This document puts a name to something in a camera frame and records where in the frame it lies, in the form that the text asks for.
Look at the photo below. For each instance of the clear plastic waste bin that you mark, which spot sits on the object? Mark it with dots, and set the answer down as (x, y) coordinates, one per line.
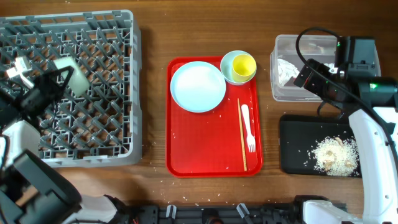
(286, 46)

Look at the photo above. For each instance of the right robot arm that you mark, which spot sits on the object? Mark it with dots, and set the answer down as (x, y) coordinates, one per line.
(370, 103)

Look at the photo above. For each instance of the grey plastic dishwasher rack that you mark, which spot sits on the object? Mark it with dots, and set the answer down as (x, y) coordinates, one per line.
(103, 126)

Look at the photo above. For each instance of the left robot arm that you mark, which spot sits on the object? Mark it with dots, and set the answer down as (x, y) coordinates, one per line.
(32, 191)

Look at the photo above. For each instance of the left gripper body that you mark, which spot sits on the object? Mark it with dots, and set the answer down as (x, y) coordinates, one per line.
(37, 98)

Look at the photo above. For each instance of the crumpled white tissue left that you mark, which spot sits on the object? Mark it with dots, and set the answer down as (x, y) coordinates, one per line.
(286, 71)

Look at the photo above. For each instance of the light blue small bowl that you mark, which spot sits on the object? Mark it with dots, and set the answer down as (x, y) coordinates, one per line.
(226, 66)

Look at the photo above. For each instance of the light blue rice bowl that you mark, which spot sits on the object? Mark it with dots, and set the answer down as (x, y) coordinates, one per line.
(78, 83)

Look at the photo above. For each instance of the leftover rice and food scraps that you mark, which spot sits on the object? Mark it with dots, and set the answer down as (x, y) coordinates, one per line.
(337, 157)

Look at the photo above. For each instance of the light blue round plate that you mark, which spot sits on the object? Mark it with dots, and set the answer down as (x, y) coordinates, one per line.
(198, 87)

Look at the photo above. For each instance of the black plastic tray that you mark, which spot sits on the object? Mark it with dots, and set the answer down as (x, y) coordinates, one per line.
(299, 134)

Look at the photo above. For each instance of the wooden chopstick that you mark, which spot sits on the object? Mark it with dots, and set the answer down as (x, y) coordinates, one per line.
(242, 136)

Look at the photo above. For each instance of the white plastic fork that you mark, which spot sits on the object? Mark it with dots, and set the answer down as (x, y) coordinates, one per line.
(250, 139)

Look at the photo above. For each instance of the yellow plastic cup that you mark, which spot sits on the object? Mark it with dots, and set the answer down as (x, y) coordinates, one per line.
(243, 68)

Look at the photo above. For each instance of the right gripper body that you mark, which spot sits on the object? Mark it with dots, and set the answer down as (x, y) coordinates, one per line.
(321, 86)

